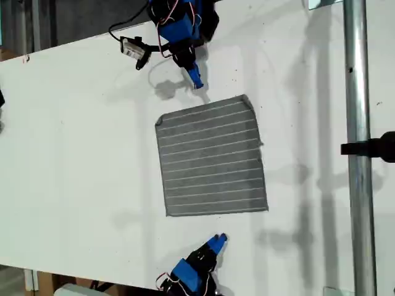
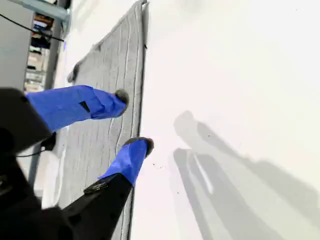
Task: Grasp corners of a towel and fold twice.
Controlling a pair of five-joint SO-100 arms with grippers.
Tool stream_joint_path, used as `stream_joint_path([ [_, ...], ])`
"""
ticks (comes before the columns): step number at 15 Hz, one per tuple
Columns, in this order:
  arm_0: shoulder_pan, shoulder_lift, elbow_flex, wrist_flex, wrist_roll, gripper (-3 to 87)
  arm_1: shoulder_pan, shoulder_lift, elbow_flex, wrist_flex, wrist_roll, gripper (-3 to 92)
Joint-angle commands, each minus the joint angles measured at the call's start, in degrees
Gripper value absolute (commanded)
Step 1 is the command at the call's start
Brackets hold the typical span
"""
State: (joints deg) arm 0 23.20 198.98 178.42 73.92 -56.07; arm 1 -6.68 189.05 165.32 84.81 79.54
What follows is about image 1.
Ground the grey white-striped towel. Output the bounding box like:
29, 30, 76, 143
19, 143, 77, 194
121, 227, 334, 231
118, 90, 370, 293
154, 93, 270, 218

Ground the white plastic container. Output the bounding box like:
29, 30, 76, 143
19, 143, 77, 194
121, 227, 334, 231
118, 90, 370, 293
53, 282, 104, 296

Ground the brown cardboard box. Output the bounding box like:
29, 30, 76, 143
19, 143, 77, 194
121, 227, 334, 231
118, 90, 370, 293
36, 271, 130, 294

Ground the black clamp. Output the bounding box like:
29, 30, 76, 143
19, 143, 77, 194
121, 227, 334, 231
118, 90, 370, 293
340, 131, 395, 163

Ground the black camera stalk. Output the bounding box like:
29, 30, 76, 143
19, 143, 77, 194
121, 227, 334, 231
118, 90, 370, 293
135, 44, 172, 72

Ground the black camera box white label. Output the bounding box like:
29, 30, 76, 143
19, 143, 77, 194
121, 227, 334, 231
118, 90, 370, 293
119, 36, 146, 59

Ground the black camera cable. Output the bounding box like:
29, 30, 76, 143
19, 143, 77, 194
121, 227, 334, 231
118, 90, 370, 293
107, 0, 155, 41

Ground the steel post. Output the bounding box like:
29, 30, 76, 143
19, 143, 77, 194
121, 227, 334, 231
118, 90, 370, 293
341, 0, 379, 296

